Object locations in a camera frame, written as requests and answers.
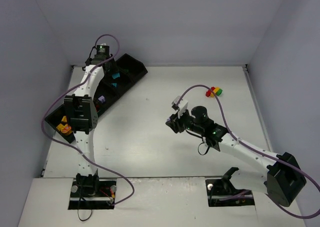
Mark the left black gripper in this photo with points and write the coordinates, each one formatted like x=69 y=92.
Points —
x=109 y=65

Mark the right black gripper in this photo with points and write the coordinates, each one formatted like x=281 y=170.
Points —
x=176 y=124

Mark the small purple lego brick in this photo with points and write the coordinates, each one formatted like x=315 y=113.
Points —
x=102 y=99

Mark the yellow rounded lego brick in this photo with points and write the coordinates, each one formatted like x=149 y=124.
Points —
x=59 y=127

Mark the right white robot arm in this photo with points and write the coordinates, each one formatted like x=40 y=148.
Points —
x=280 y=178

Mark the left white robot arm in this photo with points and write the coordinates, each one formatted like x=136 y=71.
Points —
x=82 y=117

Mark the black sectioned sorting tray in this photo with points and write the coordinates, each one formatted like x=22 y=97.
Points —
x=126 y=81

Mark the red yellow green lego stack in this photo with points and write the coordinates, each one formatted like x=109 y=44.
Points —
x=214 y=91

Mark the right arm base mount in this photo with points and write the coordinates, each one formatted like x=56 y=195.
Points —
x=221 y=193

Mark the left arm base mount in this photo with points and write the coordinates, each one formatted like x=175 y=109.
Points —
x=102 y=199

